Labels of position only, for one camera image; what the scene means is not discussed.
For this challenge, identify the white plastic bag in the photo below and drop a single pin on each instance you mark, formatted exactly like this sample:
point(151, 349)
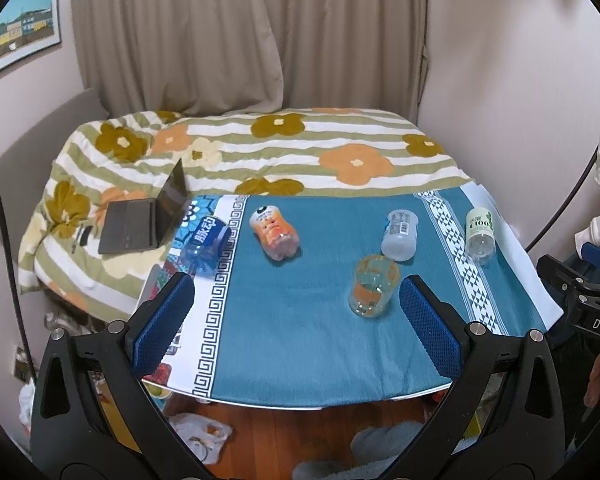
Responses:
point(200, 430)

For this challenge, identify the small black device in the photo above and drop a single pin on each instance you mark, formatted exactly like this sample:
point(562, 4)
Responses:
point(85, 235)

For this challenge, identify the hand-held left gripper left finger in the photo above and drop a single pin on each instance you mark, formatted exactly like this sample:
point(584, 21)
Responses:
point(162, 327)

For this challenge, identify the framed wall picture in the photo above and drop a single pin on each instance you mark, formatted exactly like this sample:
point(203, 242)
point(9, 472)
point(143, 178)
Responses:
point(20, 30)

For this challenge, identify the orange band clear bottle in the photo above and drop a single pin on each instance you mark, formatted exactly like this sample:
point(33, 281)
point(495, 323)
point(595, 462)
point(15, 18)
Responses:
point(373, 286)

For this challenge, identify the grey fluffy slippers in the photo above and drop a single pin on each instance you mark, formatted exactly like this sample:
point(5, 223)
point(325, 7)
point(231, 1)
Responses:
point(360, 452)

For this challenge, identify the green label plastic bottle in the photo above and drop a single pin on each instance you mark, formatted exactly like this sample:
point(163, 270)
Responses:
point(480, 234)

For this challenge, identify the blue label plastic bottle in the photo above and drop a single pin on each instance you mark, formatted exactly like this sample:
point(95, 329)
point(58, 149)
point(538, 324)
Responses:
point(205, 249)

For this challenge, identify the blue patterned tablecloth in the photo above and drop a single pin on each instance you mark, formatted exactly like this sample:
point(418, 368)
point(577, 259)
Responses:
point(325, 320)

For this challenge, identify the floral striped blanket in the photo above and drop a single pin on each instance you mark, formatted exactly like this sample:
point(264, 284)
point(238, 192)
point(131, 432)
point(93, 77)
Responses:
point(300, 152)

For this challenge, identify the beige curtain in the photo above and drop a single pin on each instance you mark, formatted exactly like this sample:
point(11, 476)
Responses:
point(250, 35)

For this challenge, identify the white label plastic bottle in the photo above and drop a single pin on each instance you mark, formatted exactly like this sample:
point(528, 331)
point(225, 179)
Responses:
point(400, 236)

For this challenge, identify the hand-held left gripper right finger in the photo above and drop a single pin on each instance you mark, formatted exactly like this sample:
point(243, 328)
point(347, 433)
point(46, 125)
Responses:
point(430, 330)

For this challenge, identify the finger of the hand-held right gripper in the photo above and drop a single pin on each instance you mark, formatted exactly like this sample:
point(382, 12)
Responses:
point(555, 270)
point(598, 256)

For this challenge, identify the orange label plastic bottle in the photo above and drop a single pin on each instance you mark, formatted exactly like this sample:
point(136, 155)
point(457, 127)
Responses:
point(274, 232)

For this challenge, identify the colourful magazine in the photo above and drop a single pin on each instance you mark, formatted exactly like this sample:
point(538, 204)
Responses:
point(152, 285)

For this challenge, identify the grey laptop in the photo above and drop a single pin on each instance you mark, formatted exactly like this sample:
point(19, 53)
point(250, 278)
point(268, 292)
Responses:
point(145, 215)

